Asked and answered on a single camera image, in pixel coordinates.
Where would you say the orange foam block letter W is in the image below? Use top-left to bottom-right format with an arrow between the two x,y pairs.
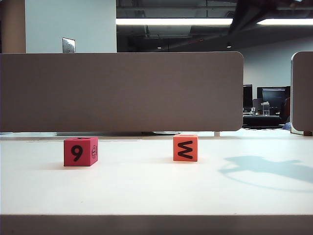
173,134 -> 199,162

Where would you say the red foam block number nine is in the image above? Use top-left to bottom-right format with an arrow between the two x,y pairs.
64,137 -> 99,167

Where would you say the large brown desk divider panel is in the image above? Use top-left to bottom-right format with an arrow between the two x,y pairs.
0,51 -> 245,133

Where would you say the narrow dark computer monitor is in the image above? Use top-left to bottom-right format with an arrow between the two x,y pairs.
243,84 -> 253,109

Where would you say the long ceiling strip light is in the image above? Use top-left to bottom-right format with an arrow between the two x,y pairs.
116,18 -> 313,26

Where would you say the black round seat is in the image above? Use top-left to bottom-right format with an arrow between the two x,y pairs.
243,115 -> 282,128

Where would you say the clear plastic container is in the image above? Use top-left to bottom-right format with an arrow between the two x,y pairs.
260,101 -> 270,116

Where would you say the wide computer monitor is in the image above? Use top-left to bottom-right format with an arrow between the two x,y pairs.
256,86 -> 291,116

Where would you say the person in red top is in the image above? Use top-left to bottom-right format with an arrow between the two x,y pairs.
280,97 -> 291,124

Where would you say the small brown desk divider panel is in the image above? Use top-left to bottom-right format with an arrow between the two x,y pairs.
290,51 -> 313,136

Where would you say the metal wall outlet plate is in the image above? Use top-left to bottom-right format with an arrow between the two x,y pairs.
62,37 -> 76,53

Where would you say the beige wall column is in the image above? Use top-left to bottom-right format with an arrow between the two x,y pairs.
0,0 -> 26,54

